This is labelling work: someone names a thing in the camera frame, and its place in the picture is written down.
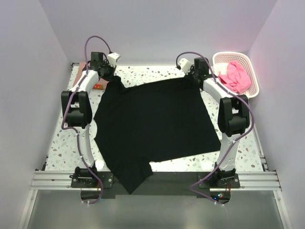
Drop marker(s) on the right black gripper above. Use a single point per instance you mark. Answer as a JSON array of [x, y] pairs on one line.
[[188, 75]]

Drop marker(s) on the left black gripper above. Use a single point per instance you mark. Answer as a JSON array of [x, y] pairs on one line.
[[112, 69]]

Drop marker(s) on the black t shirt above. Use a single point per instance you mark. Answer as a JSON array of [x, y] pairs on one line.
[[151, 122]]

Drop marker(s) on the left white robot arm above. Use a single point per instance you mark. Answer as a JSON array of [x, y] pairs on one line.
[[77, 114]]

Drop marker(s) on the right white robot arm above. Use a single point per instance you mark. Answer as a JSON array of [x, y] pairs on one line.
[[233, 120]]

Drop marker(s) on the folded pink printed t shirt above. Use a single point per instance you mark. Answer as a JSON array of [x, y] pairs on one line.
[[100, 85]]

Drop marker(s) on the white plastic laundry basket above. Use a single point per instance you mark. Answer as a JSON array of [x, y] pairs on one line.
[[222, 59]]

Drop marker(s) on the pink crumpled t shirt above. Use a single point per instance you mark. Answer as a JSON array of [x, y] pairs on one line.
[[236, 78]]

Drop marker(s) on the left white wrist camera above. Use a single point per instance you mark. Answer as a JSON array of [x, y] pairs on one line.
[[113, 58]]

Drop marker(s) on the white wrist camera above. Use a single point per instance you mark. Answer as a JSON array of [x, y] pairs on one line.
[[185, 65], [113, 58]]

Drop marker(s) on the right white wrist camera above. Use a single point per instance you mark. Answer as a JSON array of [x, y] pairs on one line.
[[185, 65]]

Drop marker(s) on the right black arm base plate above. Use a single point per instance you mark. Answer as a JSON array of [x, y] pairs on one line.
[[216, 181]]

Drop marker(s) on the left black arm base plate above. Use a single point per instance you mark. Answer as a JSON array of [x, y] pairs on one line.
[[92, 182]]

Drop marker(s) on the aluminium front rail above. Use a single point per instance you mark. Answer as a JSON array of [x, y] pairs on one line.
[[253, 181]]

